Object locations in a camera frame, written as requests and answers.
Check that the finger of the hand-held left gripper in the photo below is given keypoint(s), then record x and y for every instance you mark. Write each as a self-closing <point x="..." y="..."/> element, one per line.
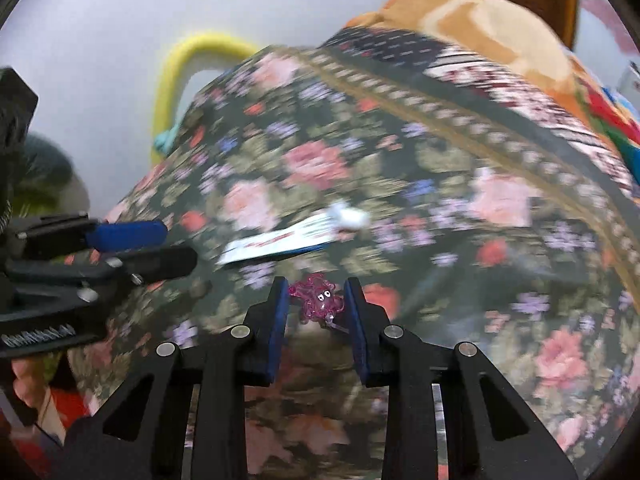
<point x="125" y="235"/>
<point x="155" y="262"/>

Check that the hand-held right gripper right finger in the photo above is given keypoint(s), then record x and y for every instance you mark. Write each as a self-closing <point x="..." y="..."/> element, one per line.
<point x="357" y="332"/>

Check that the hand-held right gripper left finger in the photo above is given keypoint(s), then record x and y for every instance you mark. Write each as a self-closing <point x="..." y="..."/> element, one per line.
<point x="279" y="332"/>

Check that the pink octopus toy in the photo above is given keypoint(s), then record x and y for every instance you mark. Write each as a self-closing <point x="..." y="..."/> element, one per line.
<point x="320" y="300"/>

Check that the toothpaste tube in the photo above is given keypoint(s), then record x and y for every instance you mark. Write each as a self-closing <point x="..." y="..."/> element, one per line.
<point x="280" y="242"/>

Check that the person's left hand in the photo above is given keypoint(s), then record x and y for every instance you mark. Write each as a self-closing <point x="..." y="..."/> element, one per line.
<point x="27" y="382"/>

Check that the green leaf-print cloth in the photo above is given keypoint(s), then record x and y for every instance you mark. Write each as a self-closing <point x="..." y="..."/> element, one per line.
<point x="32" y="202"/>

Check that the dark green cloth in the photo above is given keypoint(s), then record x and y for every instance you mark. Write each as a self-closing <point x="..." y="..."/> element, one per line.
<point x="47" y="160"/>

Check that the red cloth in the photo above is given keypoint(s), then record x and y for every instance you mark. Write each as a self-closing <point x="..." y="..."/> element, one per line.
<point x="67" y="412"/>

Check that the dark floral blanket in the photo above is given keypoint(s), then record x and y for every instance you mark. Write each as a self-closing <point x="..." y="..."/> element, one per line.
<point x="450" y="210"/>

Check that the yellow foam tube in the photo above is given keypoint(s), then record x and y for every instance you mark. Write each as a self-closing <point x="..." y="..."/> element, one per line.
<point x="167" y="85"/>

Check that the colourful patterned blanket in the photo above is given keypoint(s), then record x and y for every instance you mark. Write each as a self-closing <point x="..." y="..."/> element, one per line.
<point x="615" y="125"/>

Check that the orange plush blanket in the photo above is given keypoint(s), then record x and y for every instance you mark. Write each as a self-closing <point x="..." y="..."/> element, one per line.
<point x="475" y="15"/>

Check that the wardrobe door with pink hearts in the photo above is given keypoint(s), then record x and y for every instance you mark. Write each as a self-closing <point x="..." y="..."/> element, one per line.
<point x="605" y="15"/>

